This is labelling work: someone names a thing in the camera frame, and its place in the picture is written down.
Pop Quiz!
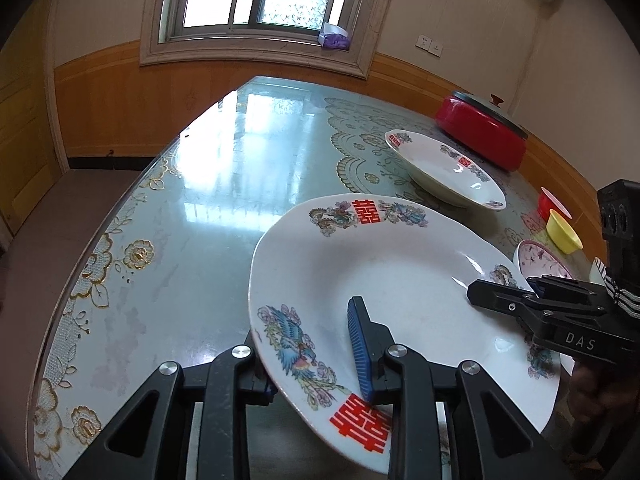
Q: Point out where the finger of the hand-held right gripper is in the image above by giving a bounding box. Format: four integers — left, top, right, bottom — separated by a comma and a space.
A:
466, 280, 556, 333
527, 275, 608, 317

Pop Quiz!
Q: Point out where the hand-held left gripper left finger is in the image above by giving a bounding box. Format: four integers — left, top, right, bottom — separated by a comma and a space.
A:
85, 345, 276, 480

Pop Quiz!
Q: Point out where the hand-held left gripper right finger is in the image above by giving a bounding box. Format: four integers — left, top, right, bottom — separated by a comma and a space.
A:
347, 296, 571, 480

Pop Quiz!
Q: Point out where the red plastic bowl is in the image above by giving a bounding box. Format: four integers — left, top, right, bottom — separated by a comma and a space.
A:
538, 186, 572, 222

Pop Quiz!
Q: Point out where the large white phoenix print plate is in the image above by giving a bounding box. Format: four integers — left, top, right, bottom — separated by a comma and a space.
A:
248, 193, 563, 478

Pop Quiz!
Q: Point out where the person's right hand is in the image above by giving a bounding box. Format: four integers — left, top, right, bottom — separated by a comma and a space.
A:
570, 360, 621, 423

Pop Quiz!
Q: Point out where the pink floral bowl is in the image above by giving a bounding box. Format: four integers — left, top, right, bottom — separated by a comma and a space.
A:
513, 239, 577, 286

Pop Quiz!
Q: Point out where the yellow plastic bowl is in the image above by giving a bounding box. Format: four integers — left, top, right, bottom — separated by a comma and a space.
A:
546, 209, 584, 254

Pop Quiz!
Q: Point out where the white floral print plate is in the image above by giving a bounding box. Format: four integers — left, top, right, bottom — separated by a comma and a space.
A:
384, 129, 507, 211

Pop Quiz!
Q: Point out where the red electric cooking pot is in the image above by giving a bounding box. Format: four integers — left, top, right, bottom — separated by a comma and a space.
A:
434, 95, 528, 172

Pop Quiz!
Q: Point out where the glass pot lid red knob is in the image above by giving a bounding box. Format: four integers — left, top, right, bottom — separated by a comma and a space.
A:
451, 91, 530, 141

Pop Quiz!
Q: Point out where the floral gold print tablecloth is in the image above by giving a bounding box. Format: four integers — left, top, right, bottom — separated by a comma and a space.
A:
32, 76, 606, 480

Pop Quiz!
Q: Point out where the purple bag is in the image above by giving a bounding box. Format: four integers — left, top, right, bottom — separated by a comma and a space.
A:
318, 23, 351, 52

